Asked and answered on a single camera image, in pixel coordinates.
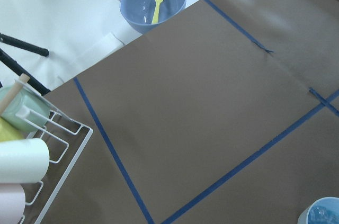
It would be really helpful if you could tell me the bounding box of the blue bowl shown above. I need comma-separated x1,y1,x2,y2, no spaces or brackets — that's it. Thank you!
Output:
120,0,186,34

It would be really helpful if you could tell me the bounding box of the black camera tripod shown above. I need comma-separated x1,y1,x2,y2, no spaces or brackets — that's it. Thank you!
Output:
1,33,50,96

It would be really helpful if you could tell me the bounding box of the wooden rack handle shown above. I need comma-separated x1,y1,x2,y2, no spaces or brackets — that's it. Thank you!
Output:
0,73,30,114

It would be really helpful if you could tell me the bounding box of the pink cup in rack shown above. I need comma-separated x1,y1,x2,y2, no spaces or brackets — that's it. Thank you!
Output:
1,184,25,223

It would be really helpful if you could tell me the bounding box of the white wire cup rack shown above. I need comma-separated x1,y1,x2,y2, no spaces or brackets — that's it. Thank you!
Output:
16,79,93,223

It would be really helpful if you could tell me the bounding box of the green cup in rack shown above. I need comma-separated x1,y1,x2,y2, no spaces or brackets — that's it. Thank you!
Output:
1,88,50,132

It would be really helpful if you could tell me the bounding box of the yellow cup in rack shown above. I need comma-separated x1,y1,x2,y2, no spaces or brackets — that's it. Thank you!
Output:
0,118,25,142

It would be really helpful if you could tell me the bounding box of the light blue plastic cup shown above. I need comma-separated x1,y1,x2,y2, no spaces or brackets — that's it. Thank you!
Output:
297,197,338,224

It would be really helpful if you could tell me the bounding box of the white cup in rack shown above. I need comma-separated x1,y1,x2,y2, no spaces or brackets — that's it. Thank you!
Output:
1,138,50,184

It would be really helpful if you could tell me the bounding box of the yellow plastic fork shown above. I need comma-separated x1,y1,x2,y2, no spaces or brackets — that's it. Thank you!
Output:
151,0,164,24

